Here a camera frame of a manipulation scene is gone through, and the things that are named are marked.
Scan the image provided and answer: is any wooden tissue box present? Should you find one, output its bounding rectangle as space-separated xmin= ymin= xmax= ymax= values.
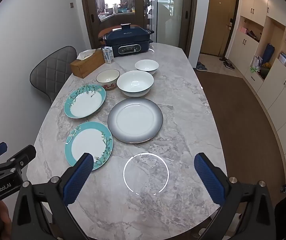
xmin=70 ymin=50 xmax=106 ymax=79

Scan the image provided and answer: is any small white blue carton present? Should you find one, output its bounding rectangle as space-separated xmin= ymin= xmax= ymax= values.
xmin=102 ymin=46 xmax=115 ymax=64

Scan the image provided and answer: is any dark blue bag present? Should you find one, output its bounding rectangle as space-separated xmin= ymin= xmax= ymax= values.
xmin=261 ymin=43 xmax=275 ymax=67

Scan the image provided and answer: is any brown entry door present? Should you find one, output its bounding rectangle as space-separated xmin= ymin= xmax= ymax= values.
xmin=200 ymin=0 xmax=239 ymax=57

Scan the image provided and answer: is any red-rimmed floral bowl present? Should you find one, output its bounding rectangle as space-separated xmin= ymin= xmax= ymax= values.
xmin=96 ymin=69 xmax=121 ymax=91

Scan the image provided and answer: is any small white bowl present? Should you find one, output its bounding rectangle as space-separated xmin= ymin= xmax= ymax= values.
xmin=135 ymin=59 xmax=160 ymax=75

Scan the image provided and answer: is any grey quilted chair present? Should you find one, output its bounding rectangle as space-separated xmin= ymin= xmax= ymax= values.
xmin=30 ymin=46 xmax=77 ymax=104

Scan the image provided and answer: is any white tissue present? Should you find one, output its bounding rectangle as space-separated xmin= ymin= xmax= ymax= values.
xmin=76 ymin=49 xmax=96 ymax=61

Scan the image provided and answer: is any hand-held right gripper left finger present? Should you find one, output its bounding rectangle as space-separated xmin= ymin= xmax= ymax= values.
xmin=12 ymin=152 xmax=95 ymax=240

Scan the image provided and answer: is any large white bowl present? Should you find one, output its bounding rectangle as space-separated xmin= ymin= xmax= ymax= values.
xmin=116 ymin=70 xmax=155 ymax=98

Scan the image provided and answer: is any white shopping bag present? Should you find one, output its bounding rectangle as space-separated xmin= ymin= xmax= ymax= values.
xmin=251 ymin=56 xmax=263 ymax=68

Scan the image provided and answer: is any grey gradient plate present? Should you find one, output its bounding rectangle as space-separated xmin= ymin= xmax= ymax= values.
xmin=107 ymin=98 xmax=164 ymax=144

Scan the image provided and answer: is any teal floral plate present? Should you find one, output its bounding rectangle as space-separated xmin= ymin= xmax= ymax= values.
xmin=64 ymin=121 xmax=114 ymax=171
xmin=64 ymin=84 xmax=107 ymax=119

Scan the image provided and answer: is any dark blue electric grill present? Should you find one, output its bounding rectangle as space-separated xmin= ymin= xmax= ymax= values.
xmin=100 ymin=23 xmax=155 ymax=57

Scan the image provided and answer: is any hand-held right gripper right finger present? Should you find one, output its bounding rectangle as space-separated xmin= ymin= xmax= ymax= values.
xmin=194 ymin=152 xmax=277 ymax=240

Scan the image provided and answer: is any cream wall cabinet unit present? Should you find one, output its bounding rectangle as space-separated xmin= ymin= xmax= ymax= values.
xmin=229 ymin=0 xmax=286 ymax=173

